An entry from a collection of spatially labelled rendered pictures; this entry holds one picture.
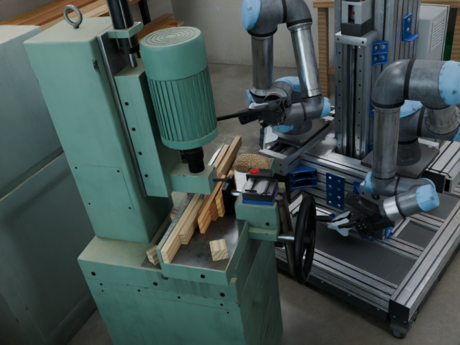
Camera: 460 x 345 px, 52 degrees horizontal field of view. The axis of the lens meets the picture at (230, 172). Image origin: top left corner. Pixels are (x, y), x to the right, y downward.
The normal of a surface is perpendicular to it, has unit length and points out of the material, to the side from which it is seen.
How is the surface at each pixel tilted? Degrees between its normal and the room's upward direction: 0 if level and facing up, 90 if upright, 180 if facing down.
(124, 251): 0
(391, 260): 0
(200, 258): 0
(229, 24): 90
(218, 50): 90
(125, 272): 90
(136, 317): 90
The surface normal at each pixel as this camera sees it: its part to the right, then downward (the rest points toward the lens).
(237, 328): -0.30, 0.56
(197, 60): 0.80, 0.25
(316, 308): -0.13, -0.82
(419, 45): -0.65, 0.49
